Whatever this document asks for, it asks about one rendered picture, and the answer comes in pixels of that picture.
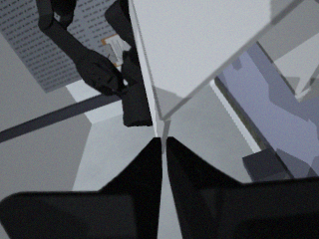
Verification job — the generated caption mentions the white box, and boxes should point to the white box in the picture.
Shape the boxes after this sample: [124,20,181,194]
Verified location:
[129,0,319,154]

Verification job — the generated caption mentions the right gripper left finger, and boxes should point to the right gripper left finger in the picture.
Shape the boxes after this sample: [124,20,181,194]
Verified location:
[0,137,162,239]

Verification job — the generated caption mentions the white ruled paper sheet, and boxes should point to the white ruled paper sheet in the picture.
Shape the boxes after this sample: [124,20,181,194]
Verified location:
[105,35,131,66]

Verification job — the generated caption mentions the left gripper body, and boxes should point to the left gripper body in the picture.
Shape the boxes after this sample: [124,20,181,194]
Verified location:
[123,47,145,86]

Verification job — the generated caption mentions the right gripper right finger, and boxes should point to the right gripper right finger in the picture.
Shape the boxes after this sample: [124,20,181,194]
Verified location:
[165,136,319,239]

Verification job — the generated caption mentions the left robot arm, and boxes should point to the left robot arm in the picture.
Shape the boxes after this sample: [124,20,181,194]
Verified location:
[36,0,153,127]

